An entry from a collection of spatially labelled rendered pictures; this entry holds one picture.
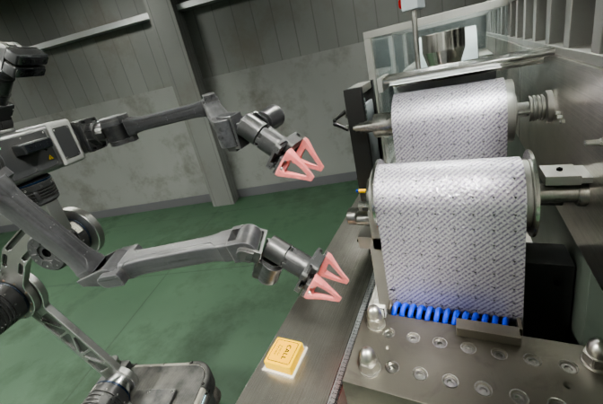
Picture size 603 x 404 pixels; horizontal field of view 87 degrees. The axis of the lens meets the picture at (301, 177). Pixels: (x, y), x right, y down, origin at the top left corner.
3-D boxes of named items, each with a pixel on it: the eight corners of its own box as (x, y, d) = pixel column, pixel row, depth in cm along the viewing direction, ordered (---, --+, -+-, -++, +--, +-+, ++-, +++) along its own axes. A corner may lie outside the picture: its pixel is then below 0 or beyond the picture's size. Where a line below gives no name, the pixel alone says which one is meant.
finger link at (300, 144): (308, 188, 69) (274, 164, 70) (319, 176, 75) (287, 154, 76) (321, 165, 65) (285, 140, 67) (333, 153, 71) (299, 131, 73)
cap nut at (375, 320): (369, 315, 65) (366, 297, 63) (387, 318, 63) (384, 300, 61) (364, 329, 61) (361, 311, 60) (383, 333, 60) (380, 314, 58)
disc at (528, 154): (519, 215, 62) (520, 141, 58) (522, 215, 62) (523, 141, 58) (535, 253, 49) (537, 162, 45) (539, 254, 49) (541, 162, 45)
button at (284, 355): (279, 343, 79) (277, 336, 78) (304, 349, 76) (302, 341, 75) (266, 368, 73) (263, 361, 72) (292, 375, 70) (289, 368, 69)
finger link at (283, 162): (301, 195, 66) (266, 170, 68) (314, 181, 72) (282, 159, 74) (316, 171, 63) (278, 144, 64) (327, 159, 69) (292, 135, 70)
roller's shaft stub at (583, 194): (528, 198, 56) (529, 175, 54) (580, 198, 53) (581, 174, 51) (533, 210, 52) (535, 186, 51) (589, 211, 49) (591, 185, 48)
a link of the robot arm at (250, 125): (230, 135, 71) (236, 115, 68) (248, 125, 77) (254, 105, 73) (254, 152, 71) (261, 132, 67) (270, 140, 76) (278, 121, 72)
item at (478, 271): (389, 300, 68) (379, 225, 61) (522, 319, 57) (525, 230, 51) (389, 302, 67) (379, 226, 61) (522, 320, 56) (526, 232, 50)
